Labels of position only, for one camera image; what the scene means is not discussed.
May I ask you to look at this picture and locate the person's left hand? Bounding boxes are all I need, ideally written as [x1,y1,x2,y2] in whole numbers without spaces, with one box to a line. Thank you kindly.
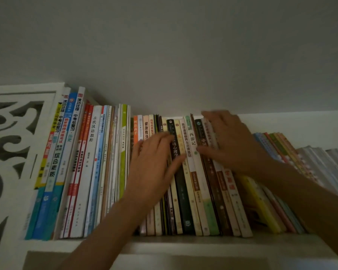
[123,133,186,210]

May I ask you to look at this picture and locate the person's right hand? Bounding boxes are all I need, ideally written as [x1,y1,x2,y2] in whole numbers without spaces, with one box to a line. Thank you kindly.
[196,110,272,177]

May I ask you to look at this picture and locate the row of shelved books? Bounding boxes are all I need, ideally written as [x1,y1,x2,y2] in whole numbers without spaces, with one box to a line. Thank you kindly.
[24,86,338,241]

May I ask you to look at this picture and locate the white bookshelf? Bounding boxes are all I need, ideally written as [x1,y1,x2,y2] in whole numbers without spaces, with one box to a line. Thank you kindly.
[0,82,338,270]

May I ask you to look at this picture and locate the person's right forearm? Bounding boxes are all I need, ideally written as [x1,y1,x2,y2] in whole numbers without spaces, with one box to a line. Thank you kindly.
[253,160,338,265]

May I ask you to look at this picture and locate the person's left forearm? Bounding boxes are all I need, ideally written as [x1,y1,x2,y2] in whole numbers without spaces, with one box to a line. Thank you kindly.
[57,199,158,270]

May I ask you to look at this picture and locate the white carved lattice panel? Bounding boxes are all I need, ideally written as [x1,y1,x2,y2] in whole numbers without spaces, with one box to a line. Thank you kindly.
[0,82,66,270]

